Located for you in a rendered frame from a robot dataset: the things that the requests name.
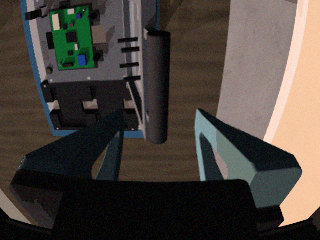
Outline green circuit board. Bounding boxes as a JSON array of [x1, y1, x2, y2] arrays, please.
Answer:
[[50, 6, 95, 70]]

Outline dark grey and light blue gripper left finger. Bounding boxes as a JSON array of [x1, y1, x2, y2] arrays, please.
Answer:
[[17, 109, 125, 181]]

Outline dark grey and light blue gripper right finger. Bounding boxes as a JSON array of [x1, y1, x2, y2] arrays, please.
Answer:
[[195, 108, 302, 210]]

